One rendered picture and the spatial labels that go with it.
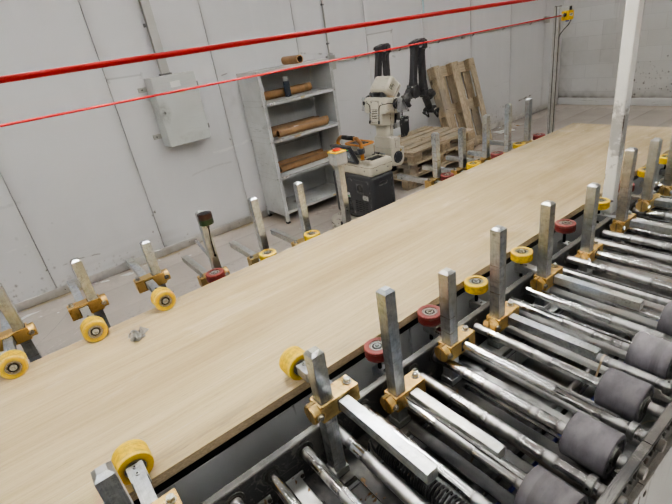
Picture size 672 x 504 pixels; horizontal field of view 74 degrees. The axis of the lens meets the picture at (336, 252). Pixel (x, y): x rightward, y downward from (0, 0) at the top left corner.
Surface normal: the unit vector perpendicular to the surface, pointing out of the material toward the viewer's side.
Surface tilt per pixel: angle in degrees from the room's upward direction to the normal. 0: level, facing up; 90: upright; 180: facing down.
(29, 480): 0
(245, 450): 90
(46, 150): 90
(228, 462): 90
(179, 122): 90
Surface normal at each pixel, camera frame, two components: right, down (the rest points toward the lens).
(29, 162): 0.61, 0.26
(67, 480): -0.14, -0.89
